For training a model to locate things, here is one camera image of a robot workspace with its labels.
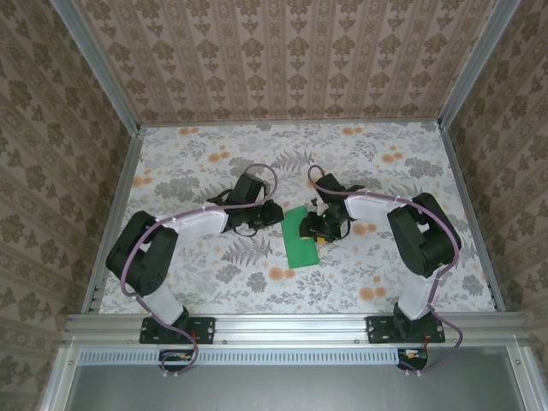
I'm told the green paper sheet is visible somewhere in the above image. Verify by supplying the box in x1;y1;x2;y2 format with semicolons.
280;204;322;271

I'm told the black power connector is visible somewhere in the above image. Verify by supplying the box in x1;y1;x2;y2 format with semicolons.
158;348;198;372
396;347;432;372

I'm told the grey metal cabinet top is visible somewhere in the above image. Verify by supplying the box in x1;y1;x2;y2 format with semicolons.
38;345;548;411

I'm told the aluminium mounting rail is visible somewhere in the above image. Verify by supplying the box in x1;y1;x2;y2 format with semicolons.
62;312;530;346

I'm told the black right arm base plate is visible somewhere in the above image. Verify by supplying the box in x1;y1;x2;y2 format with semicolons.
366;315;447;345

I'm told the white slotted cable duct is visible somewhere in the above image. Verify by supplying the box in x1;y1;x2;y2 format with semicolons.
79;347;432;366

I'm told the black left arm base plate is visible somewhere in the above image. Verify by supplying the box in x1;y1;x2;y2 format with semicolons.
140;315;217;345

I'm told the aluminium side rail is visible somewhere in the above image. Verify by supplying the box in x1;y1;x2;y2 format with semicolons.
438;123;506;313
80;126;145;316

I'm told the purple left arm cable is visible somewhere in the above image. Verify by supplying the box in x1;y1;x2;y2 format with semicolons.
121;164;282;380

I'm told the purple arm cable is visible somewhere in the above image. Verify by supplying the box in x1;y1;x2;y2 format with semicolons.
307;165;466;378
121;164;282;380

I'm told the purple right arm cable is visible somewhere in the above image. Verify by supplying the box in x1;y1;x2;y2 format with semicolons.
307;165;466;378

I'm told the aluminium frame post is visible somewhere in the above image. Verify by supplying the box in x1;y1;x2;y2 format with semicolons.
54;0;142;134
438;0;526;129

